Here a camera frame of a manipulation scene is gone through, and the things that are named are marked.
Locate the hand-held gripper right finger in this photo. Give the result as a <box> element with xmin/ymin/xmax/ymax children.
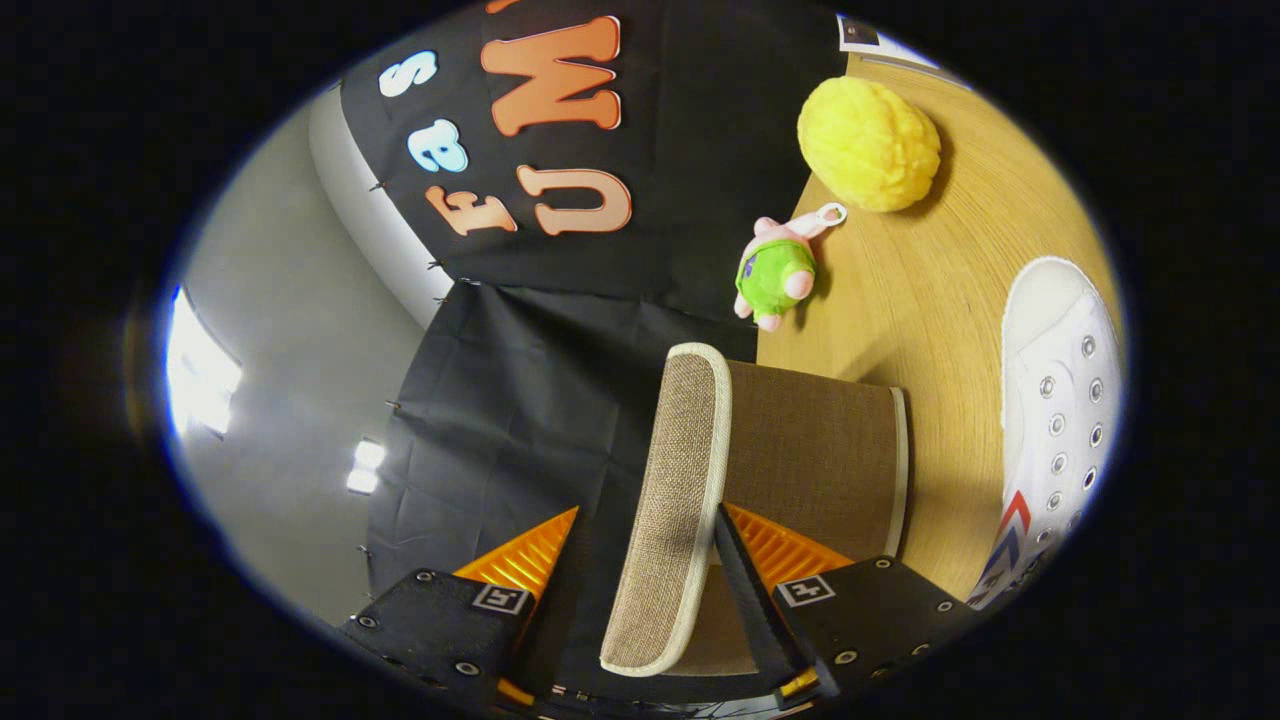
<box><xmin>712</xmin><ymin>503</ymin><xmax>976</xmax><ymax>711</ymax></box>

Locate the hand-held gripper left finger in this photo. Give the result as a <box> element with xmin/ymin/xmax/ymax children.
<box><xmin>340</xmin><ymin>506</ymin><xmax>586</xmax><ymax>711</ymax></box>

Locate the brown fabric storage box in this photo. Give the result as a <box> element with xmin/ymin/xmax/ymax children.
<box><xmin>598</xmin><ymin>342</ymin><xmax>909</xmax><ymax>679</ymax></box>

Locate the white shoe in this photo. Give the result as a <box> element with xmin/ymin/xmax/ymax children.
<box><xmin>968</xmin><ymin>257</ymin><xmax>1126</xmax><ymax>611</ymax></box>

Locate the black backdrop cloth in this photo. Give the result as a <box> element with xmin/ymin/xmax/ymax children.
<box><xmin>335</xmin><ymin>0</ymin><xmax>851</xmax><ymax>701</ymax></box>

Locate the small ceiling light panel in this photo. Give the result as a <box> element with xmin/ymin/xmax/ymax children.
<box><xmin>346</xmin><ymin>438</ymin><xmax>387</xmax><ymax>495</ymax></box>

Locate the pink and green plush toy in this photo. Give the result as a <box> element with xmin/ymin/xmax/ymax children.
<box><xmin>733</xmin><ymin>203</ymin><xmax>848</xmax><ymax>332</ymax></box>

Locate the large ceiling light panel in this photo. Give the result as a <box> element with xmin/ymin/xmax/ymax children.
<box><xmin>165</xmin><ymin>288</ymin><xmax>244</xmax><ymax>437</ymax></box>

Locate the yellow plush toy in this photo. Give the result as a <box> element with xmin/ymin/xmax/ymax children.
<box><xmin>797</xmin><ymin>76</ymin><xmax>943</xmax><ymax>213</ymax></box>

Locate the white book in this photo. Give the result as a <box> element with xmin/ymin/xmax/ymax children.
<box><xmin>836</xmin><ymin>14</ymin><xmax>946</xmax><ymax>73</ymax></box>

